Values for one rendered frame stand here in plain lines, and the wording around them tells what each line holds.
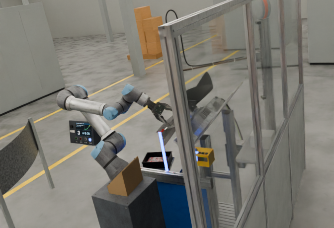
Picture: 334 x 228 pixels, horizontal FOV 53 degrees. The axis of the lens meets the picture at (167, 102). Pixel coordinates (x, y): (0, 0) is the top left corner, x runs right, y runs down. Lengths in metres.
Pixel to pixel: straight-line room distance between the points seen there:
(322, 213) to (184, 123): 2.55
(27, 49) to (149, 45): 3.94
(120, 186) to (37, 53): 6.97
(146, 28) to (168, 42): 9.78
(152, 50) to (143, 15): 1.15
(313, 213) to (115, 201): 1.99
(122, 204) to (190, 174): 0.96
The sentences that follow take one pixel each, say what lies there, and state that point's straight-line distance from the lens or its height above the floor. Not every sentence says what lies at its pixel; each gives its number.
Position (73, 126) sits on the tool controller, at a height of 1.21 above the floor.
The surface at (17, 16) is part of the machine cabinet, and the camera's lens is 8.65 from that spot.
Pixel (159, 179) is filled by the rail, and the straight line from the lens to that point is 2.59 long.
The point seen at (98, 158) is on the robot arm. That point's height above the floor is 1.23.
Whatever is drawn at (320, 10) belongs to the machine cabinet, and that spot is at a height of 1.14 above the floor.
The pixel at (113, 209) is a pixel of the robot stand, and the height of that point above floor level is 0.94.
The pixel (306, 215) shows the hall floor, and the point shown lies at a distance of 3.45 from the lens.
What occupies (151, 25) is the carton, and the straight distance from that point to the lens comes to 10.64.
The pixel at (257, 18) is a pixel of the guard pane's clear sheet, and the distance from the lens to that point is 2.00.
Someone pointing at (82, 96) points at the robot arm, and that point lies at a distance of 2.26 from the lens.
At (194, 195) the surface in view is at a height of 1.46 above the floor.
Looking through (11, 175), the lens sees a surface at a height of 0.66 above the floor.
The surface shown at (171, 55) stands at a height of 1.96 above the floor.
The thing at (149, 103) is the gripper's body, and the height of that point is 1.51.
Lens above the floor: 2.16
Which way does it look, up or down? 19 degrees down
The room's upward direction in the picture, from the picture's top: 10 degrees counter-clockwise
